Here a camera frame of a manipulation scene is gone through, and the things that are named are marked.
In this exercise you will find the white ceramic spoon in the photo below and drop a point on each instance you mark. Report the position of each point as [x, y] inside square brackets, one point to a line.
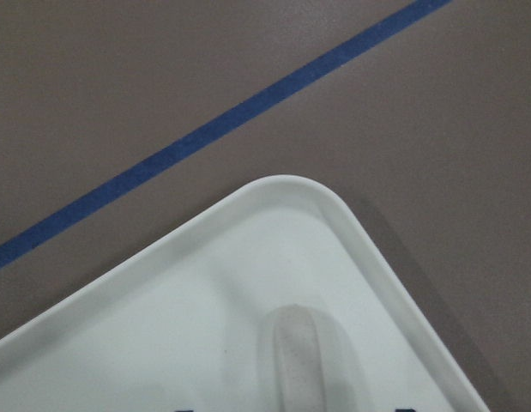
[300, 362]

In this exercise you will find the white bear serving tray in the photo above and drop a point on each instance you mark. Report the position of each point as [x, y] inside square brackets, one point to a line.
[178, 324]

